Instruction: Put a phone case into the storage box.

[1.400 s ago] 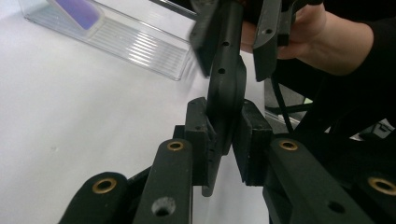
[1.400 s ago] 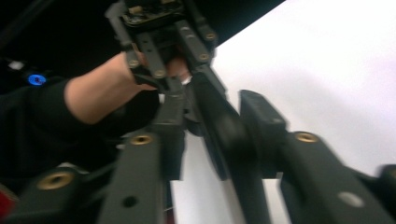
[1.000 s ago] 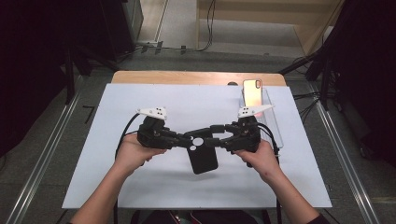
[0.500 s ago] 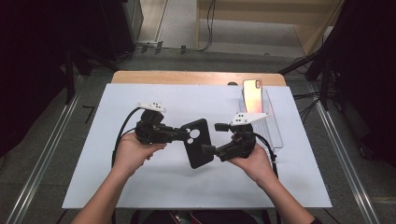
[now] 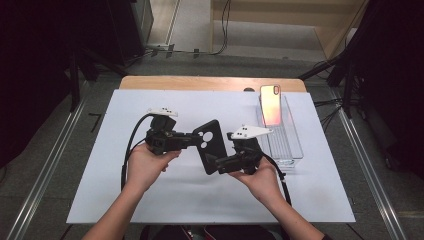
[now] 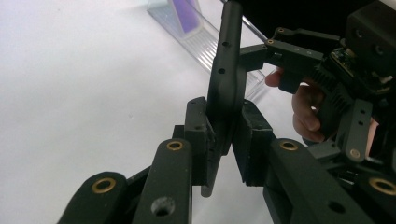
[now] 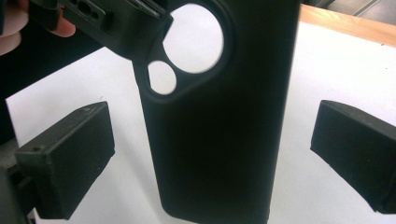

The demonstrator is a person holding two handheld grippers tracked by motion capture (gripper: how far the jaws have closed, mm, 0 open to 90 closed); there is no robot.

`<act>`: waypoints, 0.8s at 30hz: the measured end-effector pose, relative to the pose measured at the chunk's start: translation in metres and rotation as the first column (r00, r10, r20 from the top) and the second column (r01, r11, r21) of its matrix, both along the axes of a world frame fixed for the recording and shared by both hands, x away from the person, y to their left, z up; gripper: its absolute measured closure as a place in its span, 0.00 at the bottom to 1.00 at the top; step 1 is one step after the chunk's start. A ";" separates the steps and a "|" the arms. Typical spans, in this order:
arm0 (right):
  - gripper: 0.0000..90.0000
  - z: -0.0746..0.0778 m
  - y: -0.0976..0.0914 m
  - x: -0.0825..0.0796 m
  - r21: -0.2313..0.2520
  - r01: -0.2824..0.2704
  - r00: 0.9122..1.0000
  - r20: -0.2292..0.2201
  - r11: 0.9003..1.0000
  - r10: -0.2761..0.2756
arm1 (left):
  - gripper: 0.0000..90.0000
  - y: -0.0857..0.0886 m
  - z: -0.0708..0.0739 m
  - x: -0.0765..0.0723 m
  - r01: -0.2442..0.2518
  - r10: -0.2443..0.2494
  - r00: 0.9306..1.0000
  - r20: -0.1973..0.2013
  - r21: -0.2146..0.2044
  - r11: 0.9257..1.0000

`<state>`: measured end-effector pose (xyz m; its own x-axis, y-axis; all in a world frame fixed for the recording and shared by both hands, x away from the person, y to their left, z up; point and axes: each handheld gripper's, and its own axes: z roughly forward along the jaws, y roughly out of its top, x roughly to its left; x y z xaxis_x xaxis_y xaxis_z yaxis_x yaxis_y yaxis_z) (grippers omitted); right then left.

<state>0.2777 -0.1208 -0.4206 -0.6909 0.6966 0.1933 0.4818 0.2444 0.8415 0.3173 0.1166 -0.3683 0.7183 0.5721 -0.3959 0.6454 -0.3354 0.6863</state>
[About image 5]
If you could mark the dark round table grommet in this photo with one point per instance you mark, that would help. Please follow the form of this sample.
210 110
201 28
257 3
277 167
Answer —
249 89

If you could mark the black cabinet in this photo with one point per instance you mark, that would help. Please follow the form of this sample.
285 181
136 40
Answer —
120 26

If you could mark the person's black sleeve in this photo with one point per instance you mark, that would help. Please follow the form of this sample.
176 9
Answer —
326 238

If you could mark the person's right hand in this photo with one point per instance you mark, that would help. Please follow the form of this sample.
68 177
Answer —
261 183

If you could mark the person's left hand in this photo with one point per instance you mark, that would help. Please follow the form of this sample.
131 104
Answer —
145 170

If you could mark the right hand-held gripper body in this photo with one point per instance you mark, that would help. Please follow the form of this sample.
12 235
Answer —
246 156

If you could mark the black phone case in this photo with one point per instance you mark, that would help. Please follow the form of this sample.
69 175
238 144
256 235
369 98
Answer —
215 146

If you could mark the black stand legs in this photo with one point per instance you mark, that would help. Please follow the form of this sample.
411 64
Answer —
75 86
346 86

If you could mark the wooden table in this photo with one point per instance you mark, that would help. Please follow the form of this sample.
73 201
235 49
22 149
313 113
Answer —
200 83

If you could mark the black curtain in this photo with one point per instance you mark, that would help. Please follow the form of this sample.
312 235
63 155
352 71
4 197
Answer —
393 83
30 83

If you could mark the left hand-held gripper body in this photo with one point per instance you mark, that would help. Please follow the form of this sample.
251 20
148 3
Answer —
163 140

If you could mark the metal floor rail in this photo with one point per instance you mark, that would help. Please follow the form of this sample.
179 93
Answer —
46 166
366 166

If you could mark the clear plastic tray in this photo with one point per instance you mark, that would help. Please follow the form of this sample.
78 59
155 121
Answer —
286 146

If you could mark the person's dark clothing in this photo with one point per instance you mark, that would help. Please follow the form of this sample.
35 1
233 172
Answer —
233 233

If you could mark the light wooden shelf unit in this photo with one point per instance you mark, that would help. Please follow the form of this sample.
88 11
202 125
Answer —
266 13

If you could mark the white board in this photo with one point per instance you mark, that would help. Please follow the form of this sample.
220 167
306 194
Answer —
186 196

